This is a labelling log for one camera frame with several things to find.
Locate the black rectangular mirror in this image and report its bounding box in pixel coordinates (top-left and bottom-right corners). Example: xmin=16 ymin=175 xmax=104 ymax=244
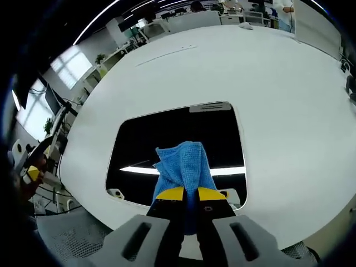
xmin=105 ymin=100 xmax=248 ymax=211

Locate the black monitor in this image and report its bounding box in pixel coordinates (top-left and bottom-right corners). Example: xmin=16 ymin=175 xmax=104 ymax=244
xmin=44 ymin=83 xmax=62 ymax=115

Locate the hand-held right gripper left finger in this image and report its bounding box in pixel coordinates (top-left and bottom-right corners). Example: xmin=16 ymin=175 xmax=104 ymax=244
xmin=90 ymin=186 xmax=186 ymax=267

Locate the white partition board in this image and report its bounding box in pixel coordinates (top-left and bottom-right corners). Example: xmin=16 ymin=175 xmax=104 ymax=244
xmin=293 ymin=0 xmax=343 ymax=61

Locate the blue cleaning cloth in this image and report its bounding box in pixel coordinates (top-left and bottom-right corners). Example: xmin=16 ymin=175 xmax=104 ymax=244
xmin=152 ymin=141 xmax=219 ymax=236

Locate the white office chair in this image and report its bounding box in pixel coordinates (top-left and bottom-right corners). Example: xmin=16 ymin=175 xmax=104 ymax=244
xmin=244 ymin=11 xmax=265 ymax=27
xmin=144 ymin=22 xmax=171 ymax=40

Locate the white desk panel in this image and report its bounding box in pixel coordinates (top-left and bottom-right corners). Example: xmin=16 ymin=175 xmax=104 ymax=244
xmin=168 ymin=11 xmax=222 ymax=33

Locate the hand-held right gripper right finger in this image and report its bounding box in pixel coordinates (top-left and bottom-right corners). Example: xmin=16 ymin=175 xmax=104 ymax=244
xmin=196 ymin=186 xmax=286 ymax=267

